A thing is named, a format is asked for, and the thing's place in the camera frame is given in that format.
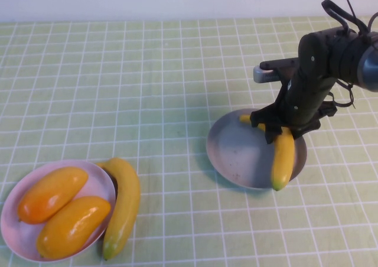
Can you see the green checked tablecloth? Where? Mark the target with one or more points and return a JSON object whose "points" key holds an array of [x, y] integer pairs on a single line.
{"points": [[88, 72]]}

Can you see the pink round plate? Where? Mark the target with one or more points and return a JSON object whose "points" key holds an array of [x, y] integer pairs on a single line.
{"points": [[97, 178]]}

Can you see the yellow plastic mango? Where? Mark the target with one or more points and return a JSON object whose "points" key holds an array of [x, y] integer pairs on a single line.
{"points": [[71, 228]]}

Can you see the yellow plastic banana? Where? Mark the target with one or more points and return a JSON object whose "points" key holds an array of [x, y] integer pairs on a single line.
{"points": [[283, 160], [124, 202]]}

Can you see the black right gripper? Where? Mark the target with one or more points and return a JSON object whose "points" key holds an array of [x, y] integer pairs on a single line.
{"points": [[307, 98]]}

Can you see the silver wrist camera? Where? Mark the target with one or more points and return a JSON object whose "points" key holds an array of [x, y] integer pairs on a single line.
{"points": [[265, 75]]}

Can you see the orange-tinted plastic mango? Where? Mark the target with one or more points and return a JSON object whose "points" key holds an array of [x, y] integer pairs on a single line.
{"points": [[50, 194]]}

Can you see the blue round plate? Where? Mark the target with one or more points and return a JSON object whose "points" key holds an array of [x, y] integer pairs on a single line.
{"points": [[236, 149]]}

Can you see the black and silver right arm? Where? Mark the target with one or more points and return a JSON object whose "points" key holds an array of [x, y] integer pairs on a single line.
{"points": [[369, 66]]}

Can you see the thin black zip tie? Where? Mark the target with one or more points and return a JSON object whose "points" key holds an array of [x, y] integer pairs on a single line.
{"points": [[348, 1]]}

